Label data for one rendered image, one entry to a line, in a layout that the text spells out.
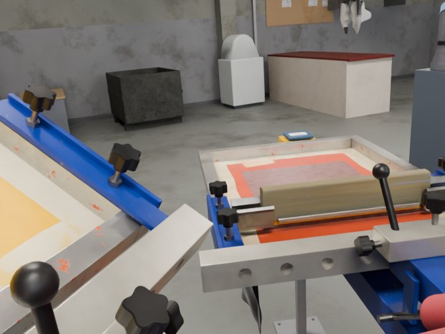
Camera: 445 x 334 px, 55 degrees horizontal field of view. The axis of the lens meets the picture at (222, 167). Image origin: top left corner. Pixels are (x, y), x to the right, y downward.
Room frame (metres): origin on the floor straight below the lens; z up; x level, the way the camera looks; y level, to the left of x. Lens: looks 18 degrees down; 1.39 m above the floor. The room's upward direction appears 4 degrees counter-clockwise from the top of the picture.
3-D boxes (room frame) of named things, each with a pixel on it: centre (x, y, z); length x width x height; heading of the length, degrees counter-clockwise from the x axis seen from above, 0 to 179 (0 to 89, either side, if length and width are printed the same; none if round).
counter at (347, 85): (7.51, -1.84, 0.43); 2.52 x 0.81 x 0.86; 20
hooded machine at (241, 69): (8.03, -0.48, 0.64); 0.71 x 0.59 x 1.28; 110
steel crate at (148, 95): (7.08, 1.19, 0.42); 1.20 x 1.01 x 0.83; 20
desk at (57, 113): (6.55, 2.63, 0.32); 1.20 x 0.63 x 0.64; 20
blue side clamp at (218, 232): (0.84, 0.01, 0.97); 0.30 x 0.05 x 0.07; 6
